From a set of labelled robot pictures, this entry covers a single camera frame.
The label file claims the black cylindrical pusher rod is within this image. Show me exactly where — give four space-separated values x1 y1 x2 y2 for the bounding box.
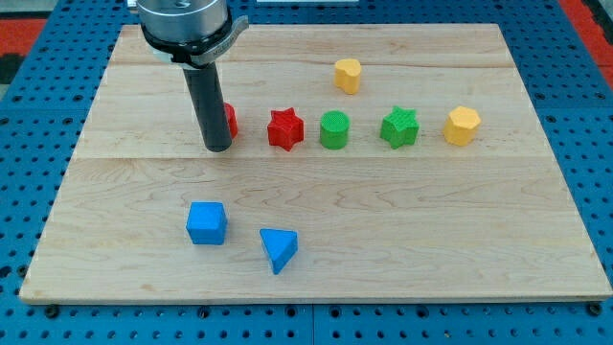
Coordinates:
183 62 233 152

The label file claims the red circle block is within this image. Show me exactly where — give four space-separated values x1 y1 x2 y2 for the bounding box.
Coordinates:
224 103 238 139

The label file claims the red star block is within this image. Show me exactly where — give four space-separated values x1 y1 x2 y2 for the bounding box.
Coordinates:
267 107 305 151

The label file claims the green circle block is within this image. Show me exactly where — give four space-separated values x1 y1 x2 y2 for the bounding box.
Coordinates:
320 110 351 150

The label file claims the green star block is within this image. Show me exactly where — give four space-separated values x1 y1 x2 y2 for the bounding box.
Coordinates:
379 105 420 150

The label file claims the blue cube block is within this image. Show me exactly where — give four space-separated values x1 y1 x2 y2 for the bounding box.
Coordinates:
186 201 227 245

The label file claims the yellow heart block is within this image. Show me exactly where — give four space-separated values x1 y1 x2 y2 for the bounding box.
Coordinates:
333 58 362 95

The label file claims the blue triangle block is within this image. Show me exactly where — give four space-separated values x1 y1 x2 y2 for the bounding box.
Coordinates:
260 228 298 275

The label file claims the light wooden board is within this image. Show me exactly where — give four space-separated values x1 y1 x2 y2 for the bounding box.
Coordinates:
20 24 612 305

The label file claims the yellow hexagon block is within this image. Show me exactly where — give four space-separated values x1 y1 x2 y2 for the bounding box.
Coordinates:
443 106 481 147

